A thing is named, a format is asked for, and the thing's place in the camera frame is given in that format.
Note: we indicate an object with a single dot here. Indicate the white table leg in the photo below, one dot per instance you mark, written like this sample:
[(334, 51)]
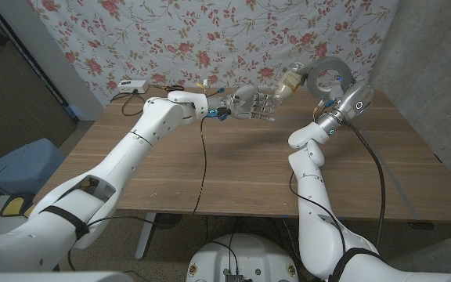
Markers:
[(146, 235)]

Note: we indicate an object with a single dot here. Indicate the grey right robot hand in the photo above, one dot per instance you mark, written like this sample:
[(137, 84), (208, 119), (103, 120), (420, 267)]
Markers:
[(352, 100)]

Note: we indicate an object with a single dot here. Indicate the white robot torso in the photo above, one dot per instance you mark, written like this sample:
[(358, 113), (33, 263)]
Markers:
[(245, 254)]

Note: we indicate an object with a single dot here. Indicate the black scissors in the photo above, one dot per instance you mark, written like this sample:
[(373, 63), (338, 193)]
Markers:
[(174, 89)]

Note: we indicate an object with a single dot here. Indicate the yellow pad with black rim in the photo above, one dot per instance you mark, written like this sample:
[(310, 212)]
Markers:
[(13, 205)]

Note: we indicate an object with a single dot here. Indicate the grey duct tape roll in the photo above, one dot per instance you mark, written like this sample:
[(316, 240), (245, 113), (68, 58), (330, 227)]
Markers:
[(339, 63)]

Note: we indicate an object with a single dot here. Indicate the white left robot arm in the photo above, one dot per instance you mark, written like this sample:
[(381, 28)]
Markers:
[(131, 156)]

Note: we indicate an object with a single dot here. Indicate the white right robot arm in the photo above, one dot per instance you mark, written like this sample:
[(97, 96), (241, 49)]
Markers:
[(315, 219)]

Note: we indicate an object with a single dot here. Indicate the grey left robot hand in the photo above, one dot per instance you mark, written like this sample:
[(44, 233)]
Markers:
[(253, 103)]

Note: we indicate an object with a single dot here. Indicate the blue plastic bin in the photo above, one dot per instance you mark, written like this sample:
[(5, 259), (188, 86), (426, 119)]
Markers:
[(18, 164)]

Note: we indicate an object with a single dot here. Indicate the plastic bottle with yellow label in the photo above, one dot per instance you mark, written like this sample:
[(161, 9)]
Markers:
[(288, 84)]

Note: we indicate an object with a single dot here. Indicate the floral backdrop cloth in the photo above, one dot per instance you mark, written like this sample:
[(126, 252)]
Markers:
[(170, 39)]

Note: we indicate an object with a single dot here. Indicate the white power box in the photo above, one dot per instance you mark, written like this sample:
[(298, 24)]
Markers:
[(131, 86)]

